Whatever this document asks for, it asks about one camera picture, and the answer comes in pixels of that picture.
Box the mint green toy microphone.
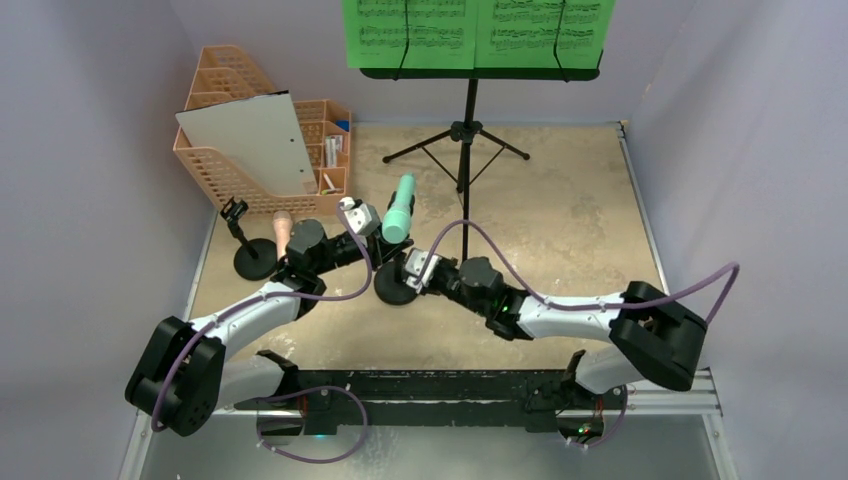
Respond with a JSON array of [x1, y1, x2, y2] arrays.
[[381, 173, 416, 244]]

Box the pink toy microphone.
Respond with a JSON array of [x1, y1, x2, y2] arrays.
[[272, 211, 293, 260]]

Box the black round microphone stand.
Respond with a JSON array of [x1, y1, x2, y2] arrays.
[[220, 197, 278, 281]]

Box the peach plastic file organizer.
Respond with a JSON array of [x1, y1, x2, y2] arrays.
[[173, 45, 353, 215]]

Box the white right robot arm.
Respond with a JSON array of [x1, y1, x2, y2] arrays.
[[374, 249, 707, 407]]

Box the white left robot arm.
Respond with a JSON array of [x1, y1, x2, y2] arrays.
[[124, 213, 413, 437]]

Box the yellow tip white pen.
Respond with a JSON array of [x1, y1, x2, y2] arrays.
[[322, 173, 335, 190]]

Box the white marker tube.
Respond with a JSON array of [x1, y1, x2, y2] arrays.
[[326, 135, 344, 168]]

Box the black music stand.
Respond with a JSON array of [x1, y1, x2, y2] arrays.
[[361, 66, 600, 220]]

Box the grey folder board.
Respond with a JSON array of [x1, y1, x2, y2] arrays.
[[175, 90, 318, 196]]

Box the green sheet music left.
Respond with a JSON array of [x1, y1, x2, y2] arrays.
[[341, 0, 479, 70]]

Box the green sheet music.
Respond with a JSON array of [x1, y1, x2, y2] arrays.
[[341, 0, 479, 70], [475, 0, 616, 69]]

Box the green sheet music right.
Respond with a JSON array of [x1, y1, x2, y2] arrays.
[[475, 0, 616, 69]]

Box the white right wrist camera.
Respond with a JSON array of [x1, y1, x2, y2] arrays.
[[406, 248, 441, 294]]

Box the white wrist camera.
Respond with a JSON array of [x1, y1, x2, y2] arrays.
[[406, 248, 441, 294], [338, 197, 381, 237]]

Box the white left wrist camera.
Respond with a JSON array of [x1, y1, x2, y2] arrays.
[[338, 197, 381, 237]]

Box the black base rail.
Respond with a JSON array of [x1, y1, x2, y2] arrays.
[[235, 369, 624, 437]]

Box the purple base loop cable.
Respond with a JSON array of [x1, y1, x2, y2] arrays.
[[256, 385, 369, 465]]

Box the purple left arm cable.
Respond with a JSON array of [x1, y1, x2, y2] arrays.
[[149, 201, 375, 433]]

